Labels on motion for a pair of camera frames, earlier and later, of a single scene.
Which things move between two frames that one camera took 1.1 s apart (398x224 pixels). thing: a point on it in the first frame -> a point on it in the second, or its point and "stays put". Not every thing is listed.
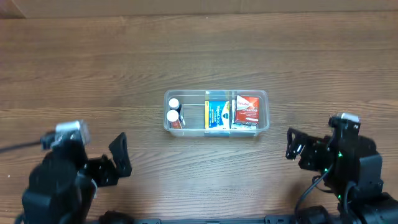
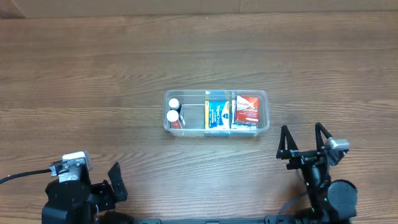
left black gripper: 101,170 -> 109,190
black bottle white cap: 175,104 stays put
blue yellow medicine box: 217,114 stays put
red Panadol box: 247,110 stays put
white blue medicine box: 247,110 -> 239,125
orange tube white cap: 172,116 stays put
